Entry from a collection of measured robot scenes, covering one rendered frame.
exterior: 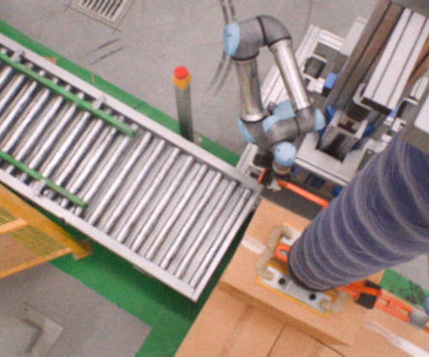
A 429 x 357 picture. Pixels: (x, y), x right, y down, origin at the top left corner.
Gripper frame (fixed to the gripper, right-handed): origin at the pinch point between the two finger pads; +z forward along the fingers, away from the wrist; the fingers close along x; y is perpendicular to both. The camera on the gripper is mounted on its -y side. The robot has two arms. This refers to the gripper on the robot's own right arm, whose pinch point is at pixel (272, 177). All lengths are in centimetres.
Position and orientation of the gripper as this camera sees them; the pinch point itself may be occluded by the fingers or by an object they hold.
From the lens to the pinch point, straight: 236.4
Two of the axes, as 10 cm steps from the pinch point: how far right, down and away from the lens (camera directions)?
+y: 8.9, 4.3, -1.4
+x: 4.5, -8.6, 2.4
